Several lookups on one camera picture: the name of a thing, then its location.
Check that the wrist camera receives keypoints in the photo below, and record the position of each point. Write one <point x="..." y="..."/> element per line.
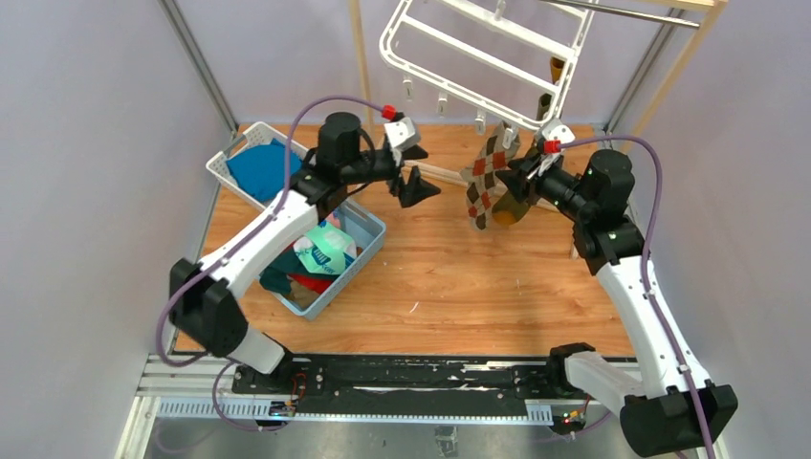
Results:
<point x="402" y="134"/>
<point x="549" y="141"/>

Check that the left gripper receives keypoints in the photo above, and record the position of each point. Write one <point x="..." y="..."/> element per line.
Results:
<point x="417" y="190"/>

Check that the teal and white sock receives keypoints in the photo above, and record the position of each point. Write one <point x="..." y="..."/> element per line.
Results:
<point x="325" y="249"/>

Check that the light blue plastic basket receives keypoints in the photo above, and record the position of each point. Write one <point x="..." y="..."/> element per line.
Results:
<point x="368" y="232"/>

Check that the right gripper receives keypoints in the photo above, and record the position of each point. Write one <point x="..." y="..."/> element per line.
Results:
<point x="515" y="180"/>

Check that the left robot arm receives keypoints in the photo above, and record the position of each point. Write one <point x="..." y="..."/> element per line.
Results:
<point x="205" y="293"/>

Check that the argyle patterned sock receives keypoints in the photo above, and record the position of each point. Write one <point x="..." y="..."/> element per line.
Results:
<point x="480" y="175"/>

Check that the white plastic basket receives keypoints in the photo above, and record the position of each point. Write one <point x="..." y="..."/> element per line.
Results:
<point x="219" y="166"/>

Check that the wooden drying rack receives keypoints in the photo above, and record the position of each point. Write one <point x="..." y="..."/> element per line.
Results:
<point x="698" y="16"/>

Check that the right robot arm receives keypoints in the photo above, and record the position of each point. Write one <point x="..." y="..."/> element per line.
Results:
<point x="675" y="405"/>

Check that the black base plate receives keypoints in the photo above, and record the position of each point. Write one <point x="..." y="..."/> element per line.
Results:
<point x="418" y="388"/>

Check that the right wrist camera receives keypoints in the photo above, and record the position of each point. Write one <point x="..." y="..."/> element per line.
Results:
<point x="549" y="141"/>

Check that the white clip sock hanger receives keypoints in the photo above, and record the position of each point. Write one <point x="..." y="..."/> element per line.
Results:
<point x="541" y="17"/>

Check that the olive striped sock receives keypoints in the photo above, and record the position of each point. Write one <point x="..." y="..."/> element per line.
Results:
<point x="556" y="66"/>
<point x="507" y="210"/>

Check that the dark green sock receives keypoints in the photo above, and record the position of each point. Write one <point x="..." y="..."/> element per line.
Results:
<point x="275" y="277"/>

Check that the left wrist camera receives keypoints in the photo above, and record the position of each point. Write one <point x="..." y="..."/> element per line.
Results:
<point x="402" y="134"/>

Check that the blue cloth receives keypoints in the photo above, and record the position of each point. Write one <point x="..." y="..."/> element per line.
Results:
<point x="260" y="170"/>

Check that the beige sock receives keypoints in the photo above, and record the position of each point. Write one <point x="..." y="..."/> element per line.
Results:
<point x="315" y="284"/>

